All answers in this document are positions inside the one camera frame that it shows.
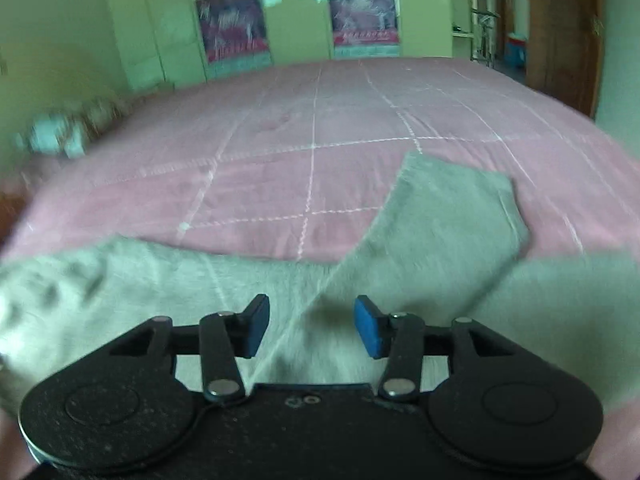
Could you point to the wall poster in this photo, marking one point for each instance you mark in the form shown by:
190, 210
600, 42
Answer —
362, 10
232, 25

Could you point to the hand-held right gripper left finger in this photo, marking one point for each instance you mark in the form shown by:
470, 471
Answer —
257, 327

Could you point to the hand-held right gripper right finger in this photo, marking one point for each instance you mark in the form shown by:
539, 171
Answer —
367, 327

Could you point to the metal drying rack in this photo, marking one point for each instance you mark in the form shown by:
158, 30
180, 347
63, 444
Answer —
485, 17

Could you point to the corner shelf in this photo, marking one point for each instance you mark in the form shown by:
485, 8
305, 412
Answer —
460, 10

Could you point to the brown hallway door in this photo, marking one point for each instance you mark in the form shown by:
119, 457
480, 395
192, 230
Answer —
504, 15

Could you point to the grey-green shorts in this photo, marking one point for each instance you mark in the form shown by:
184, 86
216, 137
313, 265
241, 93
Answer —
425, 240

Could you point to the red and blue stool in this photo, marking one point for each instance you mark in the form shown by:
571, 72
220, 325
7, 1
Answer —
515, 50

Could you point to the white patterned pillow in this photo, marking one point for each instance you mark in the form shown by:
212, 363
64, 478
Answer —
50, 132

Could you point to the pale green wardrobe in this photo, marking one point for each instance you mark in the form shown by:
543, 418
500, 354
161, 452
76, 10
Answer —
300, 25

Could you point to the pink bed with headboard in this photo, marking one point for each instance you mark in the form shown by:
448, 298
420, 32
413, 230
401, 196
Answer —
300, 135

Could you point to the brown wooden door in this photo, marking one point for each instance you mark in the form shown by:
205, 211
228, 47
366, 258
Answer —
560, 35

